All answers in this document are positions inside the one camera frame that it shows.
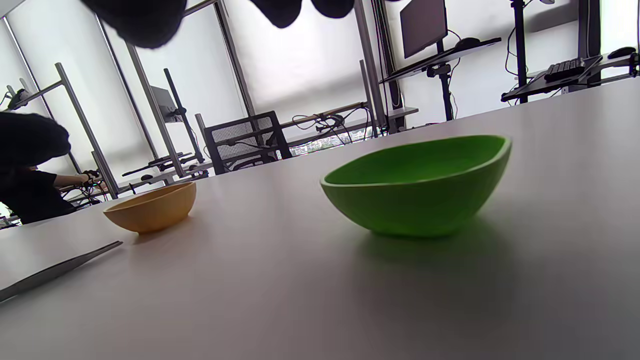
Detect black monitor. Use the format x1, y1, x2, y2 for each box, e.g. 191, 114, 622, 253
399, 0, 449, 60

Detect black keyboard tray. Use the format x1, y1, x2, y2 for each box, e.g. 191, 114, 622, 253
501, 52, 640, 103

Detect grey monitor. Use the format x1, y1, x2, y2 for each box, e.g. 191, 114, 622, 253
150, 85, 182, 124

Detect green small dish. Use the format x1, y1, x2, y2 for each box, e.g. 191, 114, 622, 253
320, 134, 513, 238

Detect black monitor stand tray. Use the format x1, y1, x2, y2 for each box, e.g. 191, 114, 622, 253
379, 37, 502, 84

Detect yellow plastic bowl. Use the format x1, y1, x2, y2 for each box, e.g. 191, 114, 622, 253
103, 181, 197, 235

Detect black mesh office chair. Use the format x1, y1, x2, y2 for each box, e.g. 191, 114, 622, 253
204, 111, 293, 176

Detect black keyboard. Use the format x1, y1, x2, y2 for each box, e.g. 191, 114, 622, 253
543, 58, 587, 84

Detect metal tweezers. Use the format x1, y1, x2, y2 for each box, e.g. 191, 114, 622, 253
0, 241, 123, 303

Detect person's right hand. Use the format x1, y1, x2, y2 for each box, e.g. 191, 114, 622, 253
80, 0, 356, 49

